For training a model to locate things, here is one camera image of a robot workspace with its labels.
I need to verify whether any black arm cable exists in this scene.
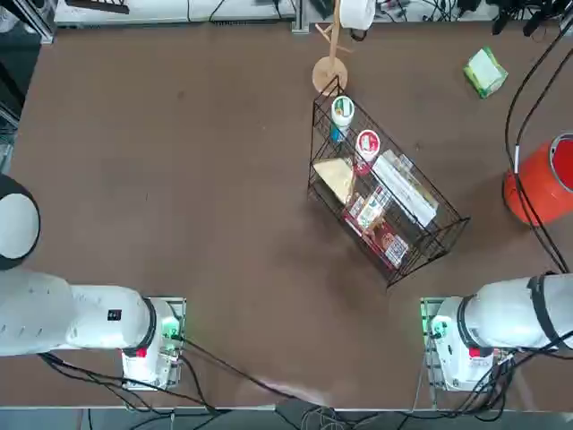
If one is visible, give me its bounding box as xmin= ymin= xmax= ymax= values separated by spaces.
xmin=504 ymin=20 xmax=573 ymax=274

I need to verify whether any wooden mug tree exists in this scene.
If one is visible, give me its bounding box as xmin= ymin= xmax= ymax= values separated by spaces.
xmin=312 ymin=0 xmax=357 ymax=98

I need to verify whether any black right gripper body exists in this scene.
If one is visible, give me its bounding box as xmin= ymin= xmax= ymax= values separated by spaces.
xmin=503 ymin=0 xmax=560 ymax=17

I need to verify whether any white mug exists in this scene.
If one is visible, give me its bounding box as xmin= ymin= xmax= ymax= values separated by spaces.
xmin=338 ymin=0 xmax=376 ymax=42

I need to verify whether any white cup red lid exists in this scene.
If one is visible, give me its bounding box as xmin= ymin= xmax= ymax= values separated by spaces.
xmin=352 ymin=128 xmax=383 ymax=176

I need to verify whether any dark red snack box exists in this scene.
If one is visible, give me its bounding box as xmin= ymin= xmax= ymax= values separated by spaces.
xmin=366 ymin=218 xmax=411 ymax=271

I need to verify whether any white cup green lid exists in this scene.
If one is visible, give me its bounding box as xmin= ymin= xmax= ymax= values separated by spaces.
xmin=329 ymin=95 xmax=356 ymax=143

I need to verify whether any black wire shelf rack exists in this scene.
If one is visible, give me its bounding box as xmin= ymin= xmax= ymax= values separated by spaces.
xmin=306 ymin=74 xmax=471 ymax=290

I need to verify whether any white printed snack box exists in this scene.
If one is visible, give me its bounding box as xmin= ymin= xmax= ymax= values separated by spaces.
xmin=356 ymin=188 xmax=389 ymax=230

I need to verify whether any aluminium frame profile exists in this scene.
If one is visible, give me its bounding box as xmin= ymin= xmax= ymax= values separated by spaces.
xmin=293 ymin=0 xmax=310 ymax=33
xmin=8 ymin=0 xmax=56 ymax=45

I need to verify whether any green tissue pack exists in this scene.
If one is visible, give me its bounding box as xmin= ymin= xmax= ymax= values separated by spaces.
xmin=463 ymin=47 xmax=510 ymax=100

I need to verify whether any long white box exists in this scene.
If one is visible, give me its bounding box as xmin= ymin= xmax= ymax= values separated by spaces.
xmin=371 ymin=150 xmax=440 ymax=228

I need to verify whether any black base cable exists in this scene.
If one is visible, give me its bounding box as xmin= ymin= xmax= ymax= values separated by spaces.
xmin=176 ymin=335 xmax=323 ymax=402

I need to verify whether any orange round bin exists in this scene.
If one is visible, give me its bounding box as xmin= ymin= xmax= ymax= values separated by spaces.
xmin=501 ymin=132 xmax=573 ymax=228

